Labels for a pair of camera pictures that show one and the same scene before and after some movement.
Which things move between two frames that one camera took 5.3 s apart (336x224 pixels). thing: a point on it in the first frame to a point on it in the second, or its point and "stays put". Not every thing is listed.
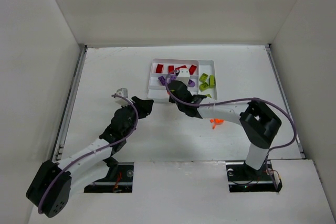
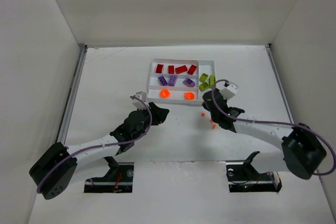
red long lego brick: [181, 67] stays put
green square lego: [203, 86] stays put
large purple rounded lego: [191, 83] stays put
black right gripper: [176, 87] to [212, 102]
